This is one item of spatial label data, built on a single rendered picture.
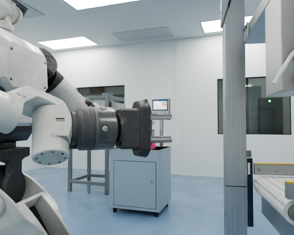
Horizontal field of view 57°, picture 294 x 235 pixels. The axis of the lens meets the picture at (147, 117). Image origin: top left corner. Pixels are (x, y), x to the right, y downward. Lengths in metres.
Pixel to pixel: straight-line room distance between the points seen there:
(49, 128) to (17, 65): 0.32
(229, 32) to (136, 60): 5.41
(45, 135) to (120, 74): 5.86
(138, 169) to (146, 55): 3.53
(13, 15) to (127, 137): 0.55
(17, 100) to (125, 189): 2.86
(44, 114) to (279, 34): 0.46
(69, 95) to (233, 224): 0.71
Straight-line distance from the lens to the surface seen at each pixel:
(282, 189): 0.71
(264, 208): 0.87
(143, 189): 3.20
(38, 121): 0.53
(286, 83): 0.56
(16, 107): 0.49
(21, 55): 0.82
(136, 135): 0.57
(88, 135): 0.52
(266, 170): 0.87
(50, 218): 0.88
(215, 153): 5.72
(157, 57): 6.11
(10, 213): 0.79
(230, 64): 0.88
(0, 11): 0.89
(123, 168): 3.25
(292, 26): 0.59
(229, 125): 0.86
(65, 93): 1.07
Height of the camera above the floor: 1.03
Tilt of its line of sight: 2 degrees up
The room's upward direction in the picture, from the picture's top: straight up
